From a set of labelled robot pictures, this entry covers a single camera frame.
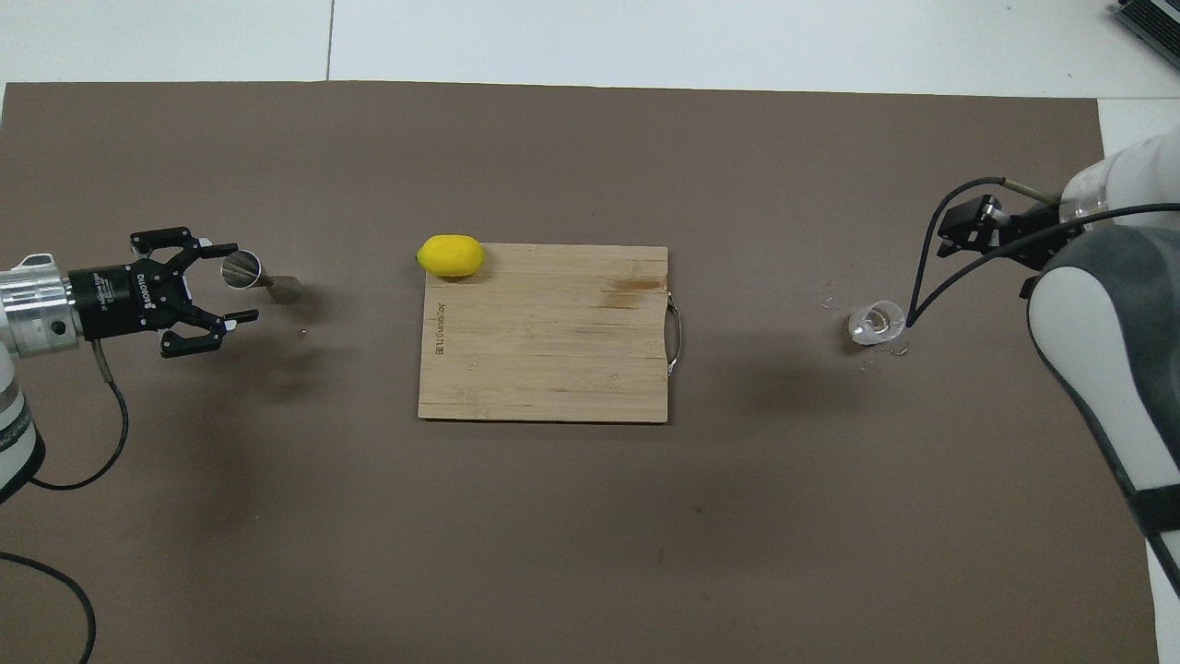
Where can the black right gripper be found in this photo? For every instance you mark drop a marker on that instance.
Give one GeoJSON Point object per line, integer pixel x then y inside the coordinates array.
{"type": "Point", "coordinates": [1032, 238]}

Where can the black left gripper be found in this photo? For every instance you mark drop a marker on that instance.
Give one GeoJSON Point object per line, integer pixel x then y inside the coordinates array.
{"type": "Point", "coordinates": [120, 300]}

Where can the metal double jigger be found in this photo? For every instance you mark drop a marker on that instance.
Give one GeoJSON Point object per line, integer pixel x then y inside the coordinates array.
{"type": "Point", "coordinates": [247, 271]}

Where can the clear plastic cup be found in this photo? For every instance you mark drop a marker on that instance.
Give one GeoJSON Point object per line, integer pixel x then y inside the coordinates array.
{"type": "Point", "coordinates": [876, 323]}

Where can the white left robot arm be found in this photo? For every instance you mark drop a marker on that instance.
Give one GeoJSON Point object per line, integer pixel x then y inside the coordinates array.
{"type": "Point", "coordinates": [28, 318]}

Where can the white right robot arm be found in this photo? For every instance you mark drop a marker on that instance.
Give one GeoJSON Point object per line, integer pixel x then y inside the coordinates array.
{"type": "Point", "coordinates": [1115, 369]}

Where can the yellow lemon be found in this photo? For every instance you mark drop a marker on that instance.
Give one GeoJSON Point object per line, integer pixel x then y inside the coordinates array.
{"type": "Point", "coordinates": [451, 255]}

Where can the grey laptop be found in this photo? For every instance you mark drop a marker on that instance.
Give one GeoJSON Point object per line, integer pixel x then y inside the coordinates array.
{"type": "Point", "coordinates": [1150, 17]}

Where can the wooden cutting board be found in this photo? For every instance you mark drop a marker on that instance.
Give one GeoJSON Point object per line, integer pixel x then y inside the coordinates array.
{"type": "Point", "coordinates": [544, 341]}

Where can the brown table mat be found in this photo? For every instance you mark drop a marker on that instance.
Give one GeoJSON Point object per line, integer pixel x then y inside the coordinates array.
{"type": "Point", "coordinates": [553, 535]}

